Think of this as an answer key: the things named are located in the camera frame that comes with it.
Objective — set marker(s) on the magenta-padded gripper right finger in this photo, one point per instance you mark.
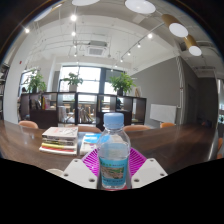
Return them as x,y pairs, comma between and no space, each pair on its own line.
149,172

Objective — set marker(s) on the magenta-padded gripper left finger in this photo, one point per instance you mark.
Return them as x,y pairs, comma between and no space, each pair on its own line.
80,172

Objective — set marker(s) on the clear water bottle blue cap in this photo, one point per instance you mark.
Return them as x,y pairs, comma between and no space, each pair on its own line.
113,160

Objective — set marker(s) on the white book with blue cover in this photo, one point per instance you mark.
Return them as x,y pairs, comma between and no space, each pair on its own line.
88,141

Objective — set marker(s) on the stack of books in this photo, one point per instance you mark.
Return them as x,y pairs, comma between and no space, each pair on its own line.
60,140

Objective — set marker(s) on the low dark shelf unit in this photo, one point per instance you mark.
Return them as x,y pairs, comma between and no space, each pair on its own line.
43,118

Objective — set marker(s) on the orange chairs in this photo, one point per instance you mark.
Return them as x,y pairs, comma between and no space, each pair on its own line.
28,124

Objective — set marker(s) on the small potted plant white pot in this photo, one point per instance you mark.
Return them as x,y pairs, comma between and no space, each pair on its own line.
73,80

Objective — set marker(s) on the wide potted green plant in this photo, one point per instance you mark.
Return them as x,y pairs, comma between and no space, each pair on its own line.
121,83

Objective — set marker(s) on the bushy potted green plant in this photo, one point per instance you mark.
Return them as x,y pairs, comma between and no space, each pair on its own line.
36,82

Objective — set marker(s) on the person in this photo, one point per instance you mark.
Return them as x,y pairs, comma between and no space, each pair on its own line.
23,90

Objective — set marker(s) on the tall dark bookshelf unit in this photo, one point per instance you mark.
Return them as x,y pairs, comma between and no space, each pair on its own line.
3,90

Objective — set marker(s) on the ceiling air conditioner unit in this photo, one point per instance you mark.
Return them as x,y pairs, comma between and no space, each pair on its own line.
96,50

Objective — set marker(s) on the round ceiling panel lights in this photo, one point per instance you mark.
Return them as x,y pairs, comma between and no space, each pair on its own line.
178,29

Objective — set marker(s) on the ceiling track spot lights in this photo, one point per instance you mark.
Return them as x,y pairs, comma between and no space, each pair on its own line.
73,17

